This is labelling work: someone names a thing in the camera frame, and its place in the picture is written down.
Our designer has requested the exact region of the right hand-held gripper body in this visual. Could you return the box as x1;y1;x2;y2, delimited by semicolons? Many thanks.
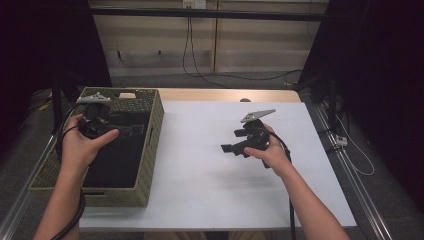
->
233;108;277;158

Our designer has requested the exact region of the person's right hand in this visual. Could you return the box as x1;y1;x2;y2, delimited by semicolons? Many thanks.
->
243;123;295;178

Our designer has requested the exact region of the black metal stand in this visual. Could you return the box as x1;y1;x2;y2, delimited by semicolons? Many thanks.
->
51;76;64;134
328;76;339;134

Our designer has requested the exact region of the left hand-held gripper cable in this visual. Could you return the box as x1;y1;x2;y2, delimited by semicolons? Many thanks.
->
49;103;87;240

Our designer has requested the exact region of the black horizontal bar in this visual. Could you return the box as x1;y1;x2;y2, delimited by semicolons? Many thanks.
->
89;7;329;23

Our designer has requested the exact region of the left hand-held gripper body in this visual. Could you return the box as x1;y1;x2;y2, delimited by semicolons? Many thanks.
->
75;92;130;140

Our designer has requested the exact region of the black tank top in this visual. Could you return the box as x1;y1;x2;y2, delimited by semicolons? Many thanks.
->
83;111;151;189

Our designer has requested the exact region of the white wall socket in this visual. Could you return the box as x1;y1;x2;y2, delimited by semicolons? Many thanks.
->
182;0;208;10

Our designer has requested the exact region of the black wall cable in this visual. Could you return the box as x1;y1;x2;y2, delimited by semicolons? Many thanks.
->
182;16;231;89
189;16;304;82

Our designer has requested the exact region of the right hand-held gripper cable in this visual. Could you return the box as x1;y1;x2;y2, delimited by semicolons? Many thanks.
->
258;126;298;240

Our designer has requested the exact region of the green woven basket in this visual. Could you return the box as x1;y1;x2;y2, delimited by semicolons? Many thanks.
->
28;86;165;208

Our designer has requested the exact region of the black curtain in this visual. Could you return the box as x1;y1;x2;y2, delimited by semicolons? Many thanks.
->
298;0;424;214
0;0;113;158

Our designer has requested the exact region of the person's left hand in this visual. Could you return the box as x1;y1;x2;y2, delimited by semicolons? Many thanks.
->
61;113;120;173

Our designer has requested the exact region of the hand-held gripper cable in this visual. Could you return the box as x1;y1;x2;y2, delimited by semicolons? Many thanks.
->
49;103;87;240
258;126;298;240

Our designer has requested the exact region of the aluminium rail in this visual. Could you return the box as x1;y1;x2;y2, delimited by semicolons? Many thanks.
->
306;99;394;240
0;133;56;240

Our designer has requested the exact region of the white cable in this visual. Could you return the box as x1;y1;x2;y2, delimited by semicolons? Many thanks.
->
334;113;376;177

